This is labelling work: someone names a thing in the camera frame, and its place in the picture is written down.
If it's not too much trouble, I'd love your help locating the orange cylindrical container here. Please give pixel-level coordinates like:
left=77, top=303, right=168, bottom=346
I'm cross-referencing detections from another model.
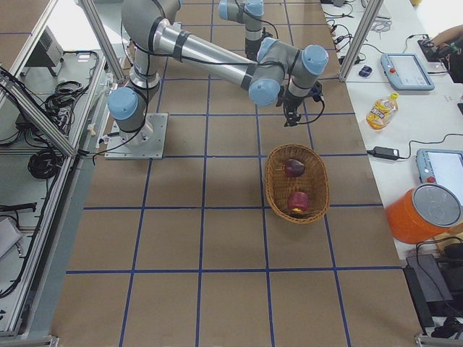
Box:
left=386, top=184, right=462, bottom=244

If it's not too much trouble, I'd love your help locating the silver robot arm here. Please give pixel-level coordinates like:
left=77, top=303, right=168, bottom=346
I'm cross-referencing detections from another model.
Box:
left=218, top=0, right=273, bottom=61
left=121, top=1, right=328, bottom=127

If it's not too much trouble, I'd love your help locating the aluminium frame post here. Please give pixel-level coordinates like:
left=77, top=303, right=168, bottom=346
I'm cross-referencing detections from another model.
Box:
left=77, top=0, right=125, bottom=83
left=339, top=0, right=383, bottom=82

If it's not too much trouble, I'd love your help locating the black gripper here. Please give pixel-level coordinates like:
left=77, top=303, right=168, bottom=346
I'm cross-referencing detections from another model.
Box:
left=276, top=80, right=324, bottom=127
left=245, top=30, right=273, bottom=61

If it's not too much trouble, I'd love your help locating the red apple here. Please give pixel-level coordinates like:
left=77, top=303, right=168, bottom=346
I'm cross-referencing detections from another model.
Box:
left=287, top=191, right=309, bottom=214

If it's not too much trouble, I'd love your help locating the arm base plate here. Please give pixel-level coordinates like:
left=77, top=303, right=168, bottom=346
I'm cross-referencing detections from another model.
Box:
left=104, top=113, right=169, bottom=160

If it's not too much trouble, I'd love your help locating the black power adapter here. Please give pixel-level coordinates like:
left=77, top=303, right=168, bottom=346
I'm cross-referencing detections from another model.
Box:
left=367, top=146, right=400, bottom=160

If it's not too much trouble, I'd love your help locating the blue teach pendant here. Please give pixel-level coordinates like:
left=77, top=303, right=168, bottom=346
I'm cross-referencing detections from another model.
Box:
left=381, top=53, right=435, bottom=92
left=416, top=148, right=462, bottom=192

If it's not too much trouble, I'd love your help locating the dark blue pouch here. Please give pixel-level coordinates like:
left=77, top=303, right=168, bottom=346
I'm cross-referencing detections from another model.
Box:
left=358, top=65, right=373, bottom=77

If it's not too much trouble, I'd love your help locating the wicker basket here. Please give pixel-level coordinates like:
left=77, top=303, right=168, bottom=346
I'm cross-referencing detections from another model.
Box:
left=265, top=144, right=330, bottom=224

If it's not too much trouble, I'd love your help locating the orange drink bottle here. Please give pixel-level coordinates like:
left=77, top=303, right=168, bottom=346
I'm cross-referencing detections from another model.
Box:
left=365, top=92, right=399, bottom=130

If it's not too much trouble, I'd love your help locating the dark purple apple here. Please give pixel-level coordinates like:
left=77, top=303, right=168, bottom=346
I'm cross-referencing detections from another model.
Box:
left=283, top=158, right=305, bottom=178

